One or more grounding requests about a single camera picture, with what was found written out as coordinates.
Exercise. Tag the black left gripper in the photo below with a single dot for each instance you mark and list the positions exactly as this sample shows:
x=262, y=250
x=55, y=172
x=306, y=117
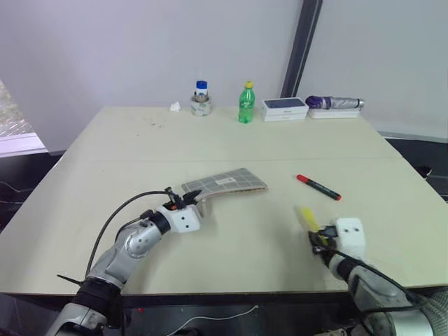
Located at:
x=174, y=201

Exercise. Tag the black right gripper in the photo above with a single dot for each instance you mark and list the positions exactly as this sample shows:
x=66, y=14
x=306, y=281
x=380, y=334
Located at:
x=329, y=232

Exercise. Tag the yellow highlighter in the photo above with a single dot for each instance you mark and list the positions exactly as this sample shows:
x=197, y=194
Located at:
x=309, y=217

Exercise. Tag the grey grid pouch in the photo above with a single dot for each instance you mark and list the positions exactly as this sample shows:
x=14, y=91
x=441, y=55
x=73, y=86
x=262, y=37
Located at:
x=231, y=182

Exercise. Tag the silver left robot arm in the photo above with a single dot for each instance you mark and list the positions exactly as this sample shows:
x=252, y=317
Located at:
x=138, y=243

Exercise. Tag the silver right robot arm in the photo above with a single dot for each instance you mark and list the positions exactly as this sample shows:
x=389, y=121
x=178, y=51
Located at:
x=378, y=290

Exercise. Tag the red marker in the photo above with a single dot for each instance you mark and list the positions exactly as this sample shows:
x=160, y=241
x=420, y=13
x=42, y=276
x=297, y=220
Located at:
x=319, y=187

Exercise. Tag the clear tape roll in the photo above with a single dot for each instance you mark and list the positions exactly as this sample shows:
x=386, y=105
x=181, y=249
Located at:
x=201, y=106

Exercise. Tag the crumpled white tissue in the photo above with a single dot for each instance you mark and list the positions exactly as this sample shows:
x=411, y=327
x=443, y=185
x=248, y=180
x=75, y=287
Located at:
x=175, y=106

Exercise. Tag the small bottle blue cap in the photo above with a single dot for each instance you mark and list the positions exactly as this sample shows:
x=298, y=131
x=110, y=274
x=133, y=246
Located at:
x=201, y=88

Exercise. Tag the green plastic soda bottle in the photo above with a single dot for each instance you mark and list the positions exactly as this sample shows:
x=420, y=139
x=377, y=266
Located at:
x=247, y=103

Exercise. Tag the white box dark lid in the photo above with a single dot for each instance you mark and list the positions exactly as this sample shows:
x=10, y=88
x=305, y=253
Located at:
x=284, y=109

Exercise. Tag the flat white box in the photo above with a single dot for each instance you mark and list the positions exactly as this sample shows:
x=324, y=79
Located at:
x=334, y=113

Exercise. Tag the purple grey folded umbrella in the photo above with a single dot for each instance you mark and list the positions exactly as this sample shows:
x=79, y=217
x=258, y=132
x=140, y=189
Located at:
x=334, y=102

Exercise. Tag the frosted window with sill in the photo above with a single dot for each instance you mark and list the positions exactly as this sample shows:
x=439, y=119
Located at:
x=17, y=122

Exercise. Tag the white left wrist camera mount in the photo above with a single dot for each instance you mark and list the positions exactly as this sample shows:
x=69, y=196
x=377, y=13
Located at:
x=184, y=218

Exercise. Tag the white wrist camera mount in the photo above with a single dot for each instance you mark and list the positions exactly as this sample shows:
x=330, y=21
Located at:
x=350, y=234
x=184, y=218

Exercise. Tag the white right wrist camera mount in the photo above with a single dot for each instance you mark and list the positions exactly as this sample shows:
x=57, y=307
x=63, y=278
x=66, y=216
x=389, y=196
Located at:
x=350, y=234

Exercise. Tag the dark wall post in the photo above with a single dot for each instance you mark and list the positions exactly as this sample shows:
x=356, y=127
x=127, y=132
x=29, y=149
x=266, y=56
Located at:
x=301, y=49

